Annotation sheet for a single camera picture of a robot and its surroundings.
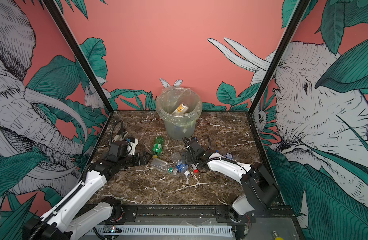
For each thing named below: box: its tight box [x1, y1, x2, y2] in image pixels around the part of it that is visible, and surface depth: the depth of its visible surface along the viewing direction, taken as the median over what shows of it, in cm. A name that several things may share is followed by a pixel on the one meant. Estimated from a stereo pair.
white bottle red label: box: [191, 163, 199, 174], surface depth 90 cm
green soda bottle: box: [152, 136, 165, 159], surface depth 97 cm
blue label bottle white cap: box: [170, 151, 191, 178], surface depth 88 cm
